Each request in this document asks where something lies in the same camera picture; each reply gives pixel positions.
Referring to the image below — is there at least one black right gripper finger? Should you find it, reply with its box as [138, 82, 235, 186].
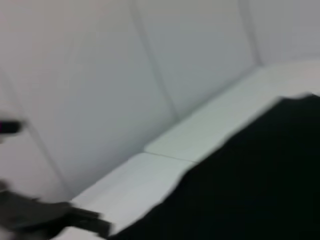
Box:
[0, 179, 113, 239]
[0, 120, 22, 135]

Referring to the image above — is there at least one black shirt with pink print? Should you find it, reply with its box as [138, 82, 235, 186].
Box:
[107, 92, 320, 240]

